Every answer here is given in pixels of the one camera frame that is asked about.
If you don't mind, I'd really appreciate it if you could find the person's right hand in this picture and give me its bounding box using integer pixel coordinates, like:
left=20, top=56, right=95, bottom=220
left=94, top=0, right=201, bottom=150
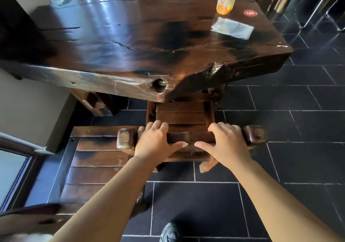
left=194, top=122, right=253, bottom=171

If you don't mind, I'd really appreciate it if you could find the person's left hand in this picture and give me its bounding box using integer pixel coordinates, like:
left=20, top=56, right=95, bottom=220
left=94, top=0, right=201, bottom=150
left=134, top=120, right=189, bottom=167

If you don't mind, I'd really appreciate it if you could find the person's left forearm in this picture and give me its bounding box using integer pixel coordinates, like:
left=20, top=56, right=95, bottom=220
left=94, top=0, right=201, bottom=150
left=50, top=155, right=163, bottom=242

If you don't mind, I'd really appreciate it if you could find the person's right forearm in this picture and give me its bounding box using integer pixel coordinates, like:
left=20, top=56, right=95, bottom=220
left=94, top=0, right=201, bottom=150
left=229, top=159, right=345, bottom=242

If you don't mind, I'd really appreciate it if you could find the wooden table leg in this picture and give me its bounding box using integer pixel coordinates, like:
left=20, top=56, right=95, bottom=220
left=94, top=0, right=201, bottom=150
left=71, top=89, right=120, bottom=117

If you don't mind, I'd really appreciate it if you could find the dark wooden slatted chair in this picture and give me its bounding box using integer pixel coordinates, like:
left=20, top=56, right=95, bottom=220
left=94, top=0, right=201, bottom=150
left=47, top=126, right=148, bottom=221

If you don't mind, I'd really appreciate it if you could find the black shoe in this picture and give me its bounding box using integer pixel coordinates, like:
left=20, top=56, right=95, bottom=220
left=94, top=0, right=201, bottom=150
left=160, top=221, right=183, bottom=242

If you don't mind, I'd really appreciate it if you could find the clear plastic bag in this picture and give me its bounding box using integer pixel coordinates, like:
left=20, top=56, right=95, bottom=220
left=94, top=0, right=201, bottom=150
left=210, top=17, right=255, bottom=40

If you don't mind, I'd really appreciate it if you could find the white fluffy object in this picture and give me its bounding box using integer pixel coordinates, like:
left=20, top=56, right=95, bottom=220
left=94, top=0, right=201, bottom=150
left=8, top=233, right=53, bottom=242

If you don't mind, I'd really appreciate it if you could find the dark window frame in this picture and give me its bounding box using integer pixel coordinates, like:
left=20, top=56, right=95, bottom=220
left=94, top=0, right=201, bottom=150
left=0, top=131, right=49, bottom=213

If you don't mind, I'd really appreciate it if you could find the metal frame chair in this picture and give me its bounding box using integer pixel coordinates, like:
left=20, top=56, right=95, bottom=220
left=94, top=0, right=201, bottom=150
left=295, top=0, right=345, bottom=33

